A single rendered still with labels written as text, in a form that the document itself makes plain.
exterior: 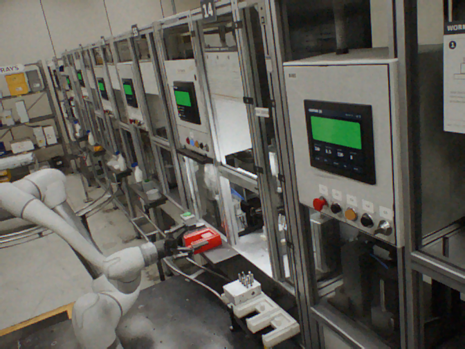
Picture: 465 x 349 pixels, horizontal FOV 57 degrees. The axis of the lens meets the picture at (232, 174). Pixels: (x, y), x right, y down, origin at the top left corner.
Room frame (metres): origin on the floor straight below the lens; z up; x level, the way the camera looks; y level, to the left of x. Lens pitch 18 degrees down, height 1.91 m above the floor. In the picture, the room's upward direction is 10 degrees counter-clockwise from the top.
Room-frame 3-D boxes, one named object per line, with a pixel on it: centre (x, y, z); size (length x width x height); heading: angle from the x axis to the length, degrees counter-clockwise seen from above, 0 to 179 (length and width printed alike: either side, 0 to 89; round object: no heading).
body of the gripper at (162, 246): (1.60, 0.32, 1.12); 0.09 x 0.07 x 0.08; 115
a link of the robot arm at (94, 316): (1.59, 0.70, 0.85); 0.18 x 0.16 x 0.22; 157
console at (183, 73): (2.17, 0.06, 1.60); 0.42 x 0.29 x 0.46; 25
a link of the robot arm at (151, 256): (1.56, 0.39, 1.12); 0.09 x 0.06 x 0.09; 25
